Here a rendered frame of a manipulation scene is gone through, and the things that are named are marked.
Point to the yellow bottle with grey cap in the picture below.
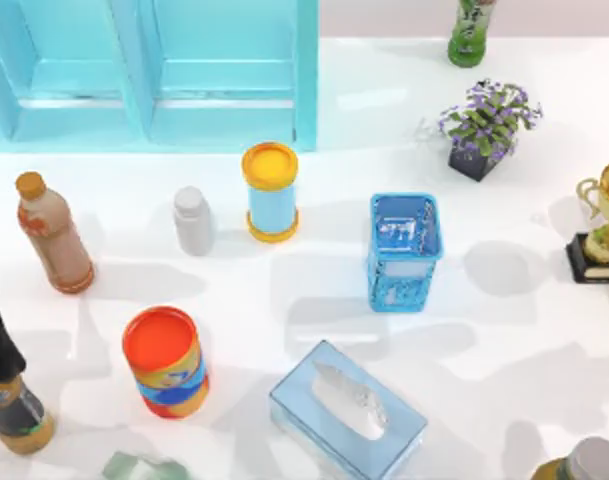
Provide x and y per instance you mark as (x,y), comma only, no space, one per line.
(591,462)

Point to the green bottle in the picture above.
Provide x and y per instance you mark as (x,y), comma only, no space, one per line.
(467,40)

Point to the brown bottle with orange cap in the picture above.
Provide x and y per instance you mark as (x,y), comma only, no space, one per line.
(56,240)

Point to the gold trophy on black base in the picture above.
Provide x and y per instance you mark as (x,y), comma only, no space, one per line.
(604,245)

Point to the red and orange can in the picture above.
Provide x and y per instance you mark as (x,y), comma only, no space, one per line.
(169,380)

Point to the pale green object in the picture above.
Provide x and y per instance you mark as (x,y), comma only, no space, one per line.
(134,467)

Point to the blue square basket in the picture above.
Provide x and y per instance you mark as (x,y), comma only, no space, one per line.
(401,280)

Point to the purple flower plant pot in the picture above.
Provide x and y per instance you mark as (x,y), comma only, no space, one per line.
(486,125)

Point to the light blue rack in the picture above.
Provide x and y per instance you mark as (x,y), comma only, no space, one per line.
(84,75)

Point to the blue tissue box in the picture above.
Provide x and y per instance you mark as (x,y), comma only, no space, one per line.
(304,405)

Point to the white tissue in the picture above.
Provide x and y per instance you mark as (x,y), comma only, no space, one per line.
(356,400)

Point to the light blue can orange lid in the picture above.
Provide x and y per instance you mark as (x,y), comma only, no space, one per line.
(271,200)

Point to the amber bottle with dark label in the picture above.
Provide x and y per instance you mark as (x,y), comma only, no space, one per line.
(19,420)

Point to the small white bottle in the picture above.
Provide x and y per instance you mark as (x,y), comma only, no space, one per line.
(193,225)

